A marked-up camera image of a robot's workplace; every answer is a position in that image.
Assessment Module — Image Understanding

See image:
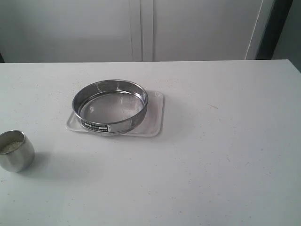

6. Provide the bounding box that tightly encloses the round stainless steel sieve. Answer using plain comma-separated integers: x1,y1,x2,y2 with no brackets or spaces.
72,79,149,136

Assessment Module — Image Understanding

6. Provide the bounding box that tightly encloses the white rectangular plastic tray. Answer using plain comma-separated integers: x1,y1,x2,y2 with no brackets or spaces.
66,90,165,137

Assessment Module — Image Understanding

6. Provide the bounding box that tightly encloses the stainless steel cup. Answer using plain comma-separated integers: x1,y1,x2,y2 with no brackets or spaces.
0,130,35,172

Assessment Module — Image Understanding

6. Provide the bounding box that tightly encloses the yellow and white grain mix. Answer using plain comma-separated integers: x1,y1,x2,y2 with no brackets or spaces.
0,141,23,154

